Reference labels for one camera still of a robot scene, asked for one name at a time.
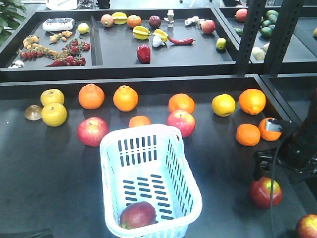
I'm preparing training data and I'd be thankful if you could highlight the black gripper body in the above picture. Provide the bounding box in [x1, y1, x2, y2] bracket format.
[254, 148, 317, 183]

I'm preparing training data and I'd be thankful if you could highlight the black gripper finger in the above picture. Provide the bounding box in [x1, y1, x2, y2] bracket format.
[253, 161, 266, 181]

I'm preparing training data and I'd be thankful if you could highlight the red apple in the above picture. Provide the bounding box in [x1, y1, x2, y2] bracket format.
[296, 214, 317, 238]
[249, 177, 283, 209]
[77, 117, 109, 147]
[166, 110, 196, 138]
[120, 201, 156, 230]

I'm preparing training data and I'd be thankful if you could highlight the light blue plastic basket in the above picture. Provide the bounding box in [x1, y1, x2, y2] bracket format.
[100, 124, 202, 238]

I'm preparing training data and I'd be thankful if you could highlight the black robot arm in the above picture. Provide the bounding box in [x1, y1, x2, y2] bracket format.
[253, 92, 317, 183]

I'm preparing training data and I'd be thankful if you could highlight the orange front right pair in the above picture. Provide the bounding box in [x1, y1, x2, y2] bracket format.
[258, 117, 282, 141]

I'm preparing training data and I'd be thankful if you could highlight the orange pair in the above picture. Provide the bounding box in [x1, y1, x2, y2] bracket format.
[258, 117, 282, 141]
[236, 123, 261, 146]

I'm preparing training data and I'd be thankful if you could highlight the orange front left pair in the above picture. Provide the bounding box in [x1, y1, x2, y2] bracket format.
[236, 123, 261, 146]

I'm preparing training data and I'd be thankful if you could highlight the large orange far right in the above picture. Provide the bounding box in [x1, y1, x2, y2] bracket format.
[238, 88, 266, 115]

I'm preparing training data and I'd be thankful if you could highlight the yellow orange citrus fruit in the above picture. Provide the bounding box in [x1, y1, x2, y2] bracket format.
[211, 94, 236, 117]

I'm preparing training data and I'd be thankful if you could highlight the orange beside middle apple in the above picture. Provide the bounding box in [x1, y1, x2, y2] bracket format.
[168, 93, 195, 114]

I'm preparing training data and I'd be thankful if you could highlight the red chili pepper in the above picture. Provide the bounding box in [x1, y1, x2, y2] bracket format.
[167, 36, 195, 45]

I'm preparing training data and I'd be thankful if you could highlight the red bell pepper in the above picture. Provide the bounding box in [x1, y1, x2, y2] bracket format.
[136, 44, 151, 63]

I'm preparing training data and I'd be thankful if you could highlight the green potted plant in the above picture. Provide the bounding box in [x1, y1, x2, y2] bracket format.
[0, 0, 27, 43]

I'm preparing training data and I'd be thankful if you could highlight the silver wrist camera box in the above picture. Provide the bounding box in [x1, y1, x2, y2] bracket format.
[264, 119, 283, 132]

